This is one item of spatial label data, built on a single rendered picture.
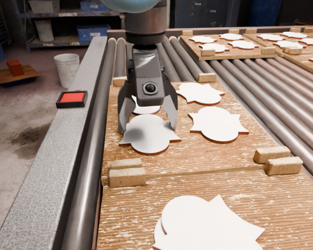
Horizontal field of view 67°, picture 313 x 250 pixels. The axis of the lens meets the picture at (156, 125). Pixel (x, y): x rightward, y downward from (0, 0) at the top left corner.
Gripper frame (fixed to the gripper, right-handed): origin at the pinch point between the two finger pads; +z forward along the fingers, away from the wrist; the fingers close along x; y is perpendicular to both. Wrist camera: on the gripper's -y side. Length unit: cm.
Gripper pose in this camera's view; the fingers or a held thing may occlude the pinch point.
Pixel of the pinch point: (148, 131)
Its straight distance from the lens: 51.5
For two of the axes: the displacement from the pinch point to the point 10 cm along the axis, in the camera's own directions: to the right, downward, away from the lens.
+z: 0.0, 8.4, 5.4
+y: -1.2, -5.3, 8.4
